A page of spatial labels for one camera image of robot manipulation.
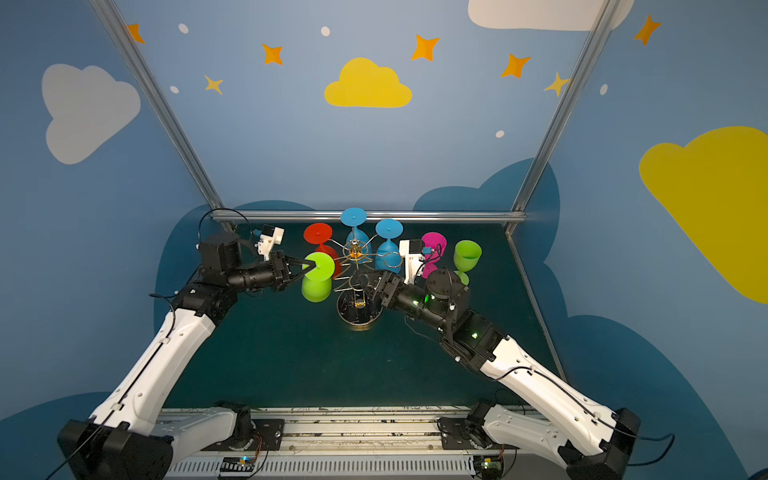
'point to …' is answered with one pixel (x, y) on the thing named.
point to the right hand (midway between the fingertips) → (364, 273)
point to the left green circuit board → (237, 464)
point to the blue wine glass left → (358, 243)
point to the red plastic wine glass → (321, 234)
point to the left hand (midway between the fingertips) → (314, 263)
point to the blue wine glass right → (388, 255)
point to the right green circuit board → (489, 467)
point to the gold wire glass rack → (356, 309)
